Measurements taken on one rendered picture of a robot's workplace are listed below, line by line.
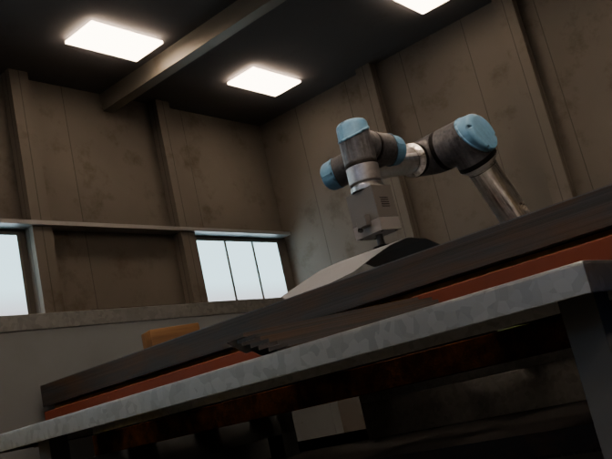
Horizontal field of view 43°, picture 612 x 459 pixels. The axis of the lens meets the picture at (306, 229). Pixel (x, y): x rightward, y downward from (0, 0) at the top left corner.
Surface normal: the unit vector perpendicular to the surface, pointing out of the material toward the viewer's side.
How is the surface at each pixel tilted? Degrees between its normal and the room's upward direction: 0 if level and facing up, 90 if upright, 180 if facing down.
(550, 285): 90
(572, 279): 90
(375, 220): 90
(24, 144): 90
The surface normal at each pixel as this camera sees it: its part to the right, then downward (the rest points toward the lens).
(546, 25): -0.62, -0.04
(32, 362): 0.72, -0.31
